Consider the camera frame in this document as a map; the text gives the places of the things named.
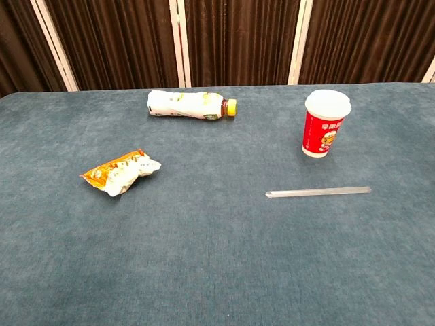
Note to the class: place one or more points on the red paper cup white lid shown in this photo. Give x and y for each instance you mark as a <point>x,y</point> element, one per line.
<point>323,132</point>

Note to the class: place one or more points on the white label bottle yellow cap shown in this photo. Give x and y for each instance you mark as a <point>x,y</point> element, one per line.
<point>183,105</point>

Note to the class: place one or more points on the brown curtain partition panel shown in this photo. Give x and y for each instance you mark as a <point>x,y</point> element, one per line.
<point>119,44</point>
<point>238,40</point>
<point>367,40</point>
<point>431,73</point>
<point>20,51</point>

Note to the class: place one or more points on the blue table cloth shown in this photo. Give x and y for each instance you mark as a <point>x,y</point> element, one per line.
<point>217,254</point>

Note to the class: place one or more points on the orange white snack packet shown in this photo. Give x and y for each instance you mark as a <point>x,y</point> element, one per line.
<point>115,175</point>

